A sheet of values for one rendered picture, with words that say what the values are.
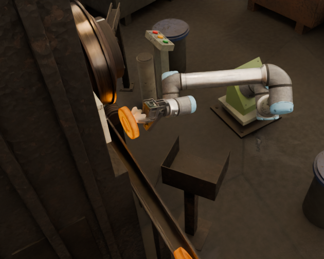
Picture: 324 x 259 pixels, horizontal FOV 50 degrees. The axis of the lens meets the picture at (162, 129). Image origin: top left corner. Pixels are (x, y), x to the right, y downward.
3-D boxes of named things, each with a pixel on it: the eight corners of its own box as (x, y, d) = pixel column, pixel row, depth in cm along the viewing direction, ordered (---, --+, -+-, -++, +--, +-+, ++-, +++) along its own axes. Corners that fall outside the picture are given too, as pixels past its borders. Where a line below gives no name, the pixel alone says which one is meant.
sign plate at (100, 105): (106, 143, 124) (96, 106, 111) (80, 103, 140) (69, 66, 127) (112, 141, 125) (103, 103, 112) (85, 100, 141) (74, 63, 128)
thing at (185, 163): (209, 255, 202) (216, 184, 150) (167, 238, 211) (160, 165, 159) (220, 225, 215) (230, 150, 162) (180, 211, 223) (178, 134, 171)
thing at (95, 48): (110, 128, 154) (87, 34, 120) (73, 74, 183) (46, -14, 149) (123, 123, 156) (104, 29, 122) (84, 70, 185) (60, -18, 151)
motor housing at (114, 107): (117, 169, 249) (103, 115, 210) (104, 149, 263) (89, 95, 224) (133, 161, 253) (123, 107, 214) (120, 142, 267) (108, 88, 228)
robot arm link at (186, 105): (189, 113, 185) (200, 112, 176) (169, 117, 178) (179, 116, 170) (185, 95, 184) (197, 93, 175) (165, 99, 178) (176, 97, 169)
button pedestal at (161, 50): (163, 110, 288) (158, 46, 244) (149, 94, 303) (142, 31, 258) (180, 103, 293) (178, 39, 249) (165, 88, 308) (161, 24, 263)
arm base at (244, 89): (252, 68, 261) (261, 65, 252) (264, 90, 264) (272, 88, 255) (234, 80, 255) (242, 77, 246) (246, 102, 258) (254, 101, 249)
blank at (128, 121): (131, 124, 153) (138, 121, 154) (115, 102, 162) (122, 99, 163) (134, 145, 165) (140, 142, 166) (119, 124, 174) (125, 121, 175)
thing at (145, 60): (147, 115, 285) (141, 63, 247) (140, 107, 293) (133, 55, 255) (160, 110, 289) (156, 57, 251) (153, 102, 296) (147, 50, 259)
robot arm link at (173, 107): (166, 109, 179) (176, 121, 173) (158, 111, 177) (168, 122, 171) (169, 95, 174) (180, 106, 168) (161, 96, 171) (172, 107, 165)
